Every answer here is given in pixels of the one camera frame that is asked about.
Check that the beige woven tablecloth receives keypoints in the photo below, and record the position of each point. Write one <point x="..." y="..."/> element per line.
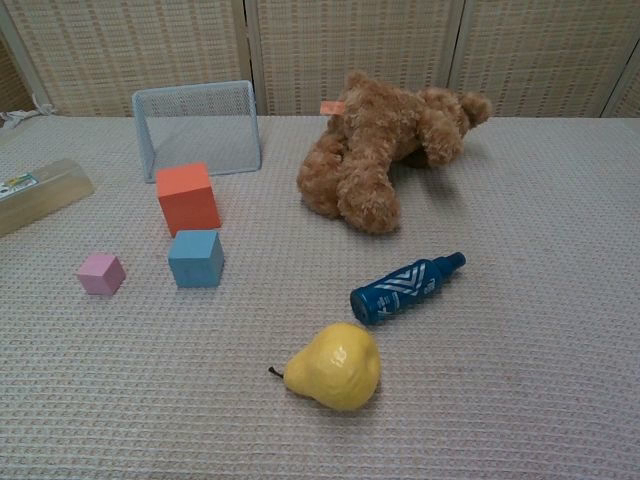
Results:
<point x="475" y="350"/>

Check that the small pink wooden block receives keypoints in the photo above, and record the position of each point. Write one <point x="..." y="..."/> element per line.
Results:
<point x="100" y="275"/>

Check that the light blue mesh holder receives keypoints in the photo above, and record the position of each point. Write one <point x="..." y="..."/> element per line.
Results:
<point x="200" y="130"/>

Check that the large orange wooden block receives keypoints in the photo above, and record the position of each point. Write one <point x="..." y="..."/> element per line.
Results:
<point x="187" y="200"/>

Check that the blue spray bottle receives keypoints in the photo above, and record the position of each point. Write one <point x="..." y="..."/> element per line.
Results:
<point x="405" y="290"/>

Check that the clear plastic drink bottle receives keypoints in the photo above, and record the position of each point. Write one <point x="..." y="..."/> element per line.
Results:
<point x="40" y="192"/>

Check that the medium blue wooden block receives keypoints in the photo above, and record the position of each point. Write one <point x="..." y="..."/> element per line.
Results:
<point x="195" y="262"/>

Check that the yellow pear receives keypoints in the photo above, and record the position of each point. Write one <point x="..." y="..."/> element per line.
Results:
<point x="335" y="367"/>

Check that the woven folding screen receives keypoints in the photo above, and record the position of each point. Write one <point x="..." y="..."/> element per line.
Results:
<point x="350" y="50"/>

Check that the brown teddy bear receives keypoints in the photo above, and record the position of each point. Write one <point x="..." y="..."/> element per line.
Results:
<point x="380" y="150"/>

